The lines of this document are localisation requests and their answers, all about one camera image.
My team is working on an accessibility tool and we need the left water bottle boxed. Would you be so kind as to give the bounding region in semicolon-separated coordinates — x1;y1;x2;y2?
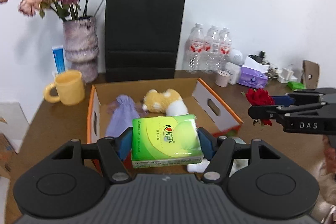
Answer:
186;23;205;73

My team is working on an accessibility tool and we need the purple mottled ceramic vase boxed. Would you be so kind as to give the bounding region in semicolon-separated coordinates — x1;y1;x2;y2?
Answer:
63;16;99;83

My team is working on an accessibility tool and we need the white box on floor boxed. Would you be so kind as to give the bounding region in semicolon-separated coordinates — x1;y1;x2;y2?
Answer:
0;102;30;153

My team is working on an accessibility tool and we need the red cardboard tray box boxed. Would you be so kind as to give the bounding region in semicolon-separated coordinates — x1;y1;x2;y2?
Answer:
87;78;243;143

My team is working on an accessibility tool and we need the pink round container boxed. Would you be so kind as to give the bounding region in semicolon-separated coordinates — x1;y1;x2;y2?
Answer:
215;70;231;88

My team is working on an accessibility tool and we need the right water bottle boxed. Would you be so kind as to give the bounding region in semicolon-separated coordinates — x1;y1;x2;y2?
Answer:
219;27;232;69

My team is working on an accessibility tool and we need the yellow white plush toy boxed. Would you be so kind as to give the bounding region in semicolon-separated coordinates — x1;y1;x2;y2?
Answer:
142;89;188;116

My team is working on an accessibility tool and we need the white charger adapter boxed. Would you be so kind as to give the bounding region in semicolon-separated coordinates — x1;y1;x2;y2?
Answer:
277;66;298;84

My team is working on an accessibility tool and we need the middle water bottle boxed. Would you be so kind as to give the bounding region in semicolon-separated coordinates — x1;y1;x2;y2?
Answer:
201;25;221;73

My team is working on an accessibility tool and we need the crumpled clear plastic wrap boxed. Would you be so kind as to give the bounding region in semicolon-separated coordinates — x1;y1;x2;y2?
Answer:
225;129;250;177

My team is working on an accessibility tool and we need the open brown cardboard box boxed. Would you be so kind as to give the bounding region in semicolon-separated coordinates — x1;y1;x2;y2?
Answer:
0;133;17;179

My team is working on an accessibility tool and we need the purple tissue pack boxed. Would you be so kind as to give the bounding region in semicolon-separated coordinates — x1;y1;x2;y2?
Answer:
237;67;268;89

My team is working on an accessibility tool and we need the water bottle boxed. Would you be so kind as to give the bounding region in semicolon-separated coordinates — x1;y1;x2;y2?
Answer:
201;25;221;73
219;27;232;69
186;23;205;73

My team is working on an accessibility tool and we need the brown cardboard stand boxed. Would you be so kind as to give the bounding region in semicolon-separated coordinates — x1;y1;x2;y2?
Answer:
302;60;319;89

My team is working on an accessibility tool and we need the white round speaker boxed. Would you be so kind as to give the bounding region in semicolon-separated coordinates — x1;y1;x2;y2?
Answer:
228;48;243;65

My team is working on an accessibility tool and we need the red artificial rose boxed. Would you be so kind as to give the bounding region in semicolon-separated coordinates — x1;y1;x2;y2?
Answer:
241;87;276;127

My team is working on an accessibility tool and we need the purple woven drawstring pouch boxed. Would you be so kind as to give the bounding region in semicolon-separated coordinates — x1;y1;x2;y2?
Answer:
105;94;142;138

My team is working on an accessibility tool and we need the yellow ceramic mug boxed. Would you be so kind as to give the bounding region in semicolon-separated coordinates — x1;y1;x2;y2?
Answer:
43;69;85;106

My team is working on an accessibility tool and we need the small glass jar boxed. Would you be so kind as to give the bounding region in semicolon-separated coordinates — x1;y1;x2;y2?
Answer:
265;64;278;80

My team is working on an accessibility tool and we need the black paper shopping bag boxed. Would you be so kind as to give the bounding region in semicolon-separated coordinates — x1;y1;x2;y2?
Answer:
104;0;185;82

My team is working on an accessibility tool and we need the green tissue packet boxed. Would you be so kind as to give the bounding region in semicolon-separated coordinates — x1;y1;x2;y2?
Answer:
131;114;203;168

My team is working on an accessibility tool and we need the white jar with lid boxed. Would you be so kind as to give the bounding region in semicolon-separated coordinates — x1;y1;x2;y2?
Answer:
224;62;240;85

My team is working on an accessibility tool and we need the white spray bottle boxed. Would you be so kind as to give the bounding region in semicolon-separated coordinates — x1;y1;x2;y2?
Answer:
187;159;210;173

